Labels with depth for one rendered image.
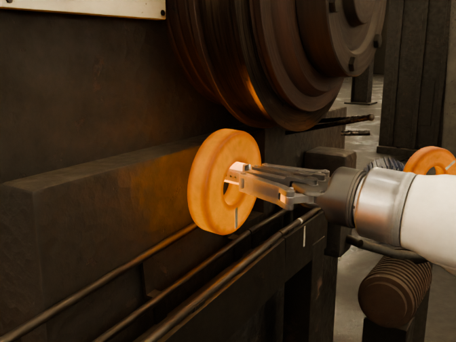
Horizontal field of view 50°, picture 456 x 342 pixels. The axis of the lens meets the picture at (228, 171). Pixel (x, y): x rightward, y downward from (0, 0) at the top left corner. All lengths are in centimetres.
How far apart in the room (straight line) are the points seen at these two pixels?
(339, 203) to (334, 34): 25
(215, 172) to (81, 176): 18
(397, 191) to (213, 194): 24
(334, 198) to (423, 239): 11
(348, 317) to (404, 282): 90
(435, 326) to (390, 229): 151
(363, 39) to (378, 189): 36
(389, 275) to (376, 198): 59
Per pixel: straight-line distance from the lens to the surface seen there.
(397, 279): 116
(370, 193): 59
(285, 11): 70
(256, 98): 71
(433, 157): 129
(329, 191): 61
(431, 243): 58
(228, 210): 71
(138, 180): 67
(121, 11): 68
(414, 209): 58
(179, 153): 73
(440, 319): 214
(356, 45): 85
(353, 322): 201
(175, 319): 64
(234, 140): 69
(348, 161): 107
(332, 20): 72
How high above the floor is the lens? 102
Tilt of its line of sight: 14 degrees down
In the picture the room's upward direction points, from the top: straight up
